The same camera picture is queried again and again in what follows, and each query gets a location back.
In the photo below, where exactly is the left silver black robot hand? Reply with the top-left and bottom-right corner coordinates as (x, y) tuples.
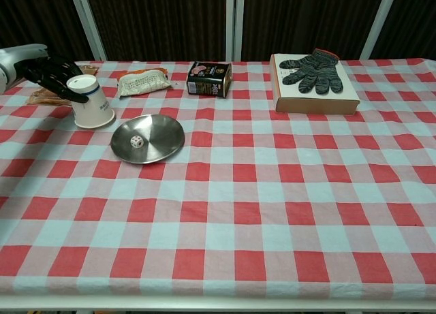
(0, 44), (90, 104)

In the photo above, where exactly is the white paper cup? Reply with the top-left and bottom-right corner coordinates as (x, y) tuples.
(66, 74), (116, 129)

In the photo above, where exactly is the round metal plate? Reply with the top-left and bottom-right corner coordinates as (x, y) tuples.
(110, 113), (186, 165)

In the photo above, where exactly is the orange snack pouch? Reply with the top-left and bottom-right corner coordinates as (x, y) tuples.
(27, 64), (99, 106)

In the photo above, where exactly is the white orange snack packet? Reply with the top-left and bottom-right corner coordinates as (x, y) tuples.
(117, 67), (172, 99)

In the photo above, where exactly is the black luncheon meat can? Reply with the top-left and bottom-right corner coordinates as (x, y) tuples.
(186, 61), (233, 99)

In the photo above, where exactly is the red white checkered tablecloth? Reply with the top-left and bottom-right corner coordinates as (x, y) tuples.
(0, 59), (436, 300)

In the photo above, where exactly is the grey striped knit glove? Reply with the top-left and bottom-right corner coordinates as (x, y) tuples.
(279, 48), (344, 95)

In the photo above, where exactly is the white book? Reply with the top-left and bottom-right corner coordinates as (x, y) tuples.
(270, 53), (361, 116)

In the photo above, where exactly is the white partition post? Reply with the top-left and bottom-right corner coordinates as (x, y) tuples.
(67, 0), (108, 61)
(224, 0), (245, 62)
(360, 0), (399, 60)

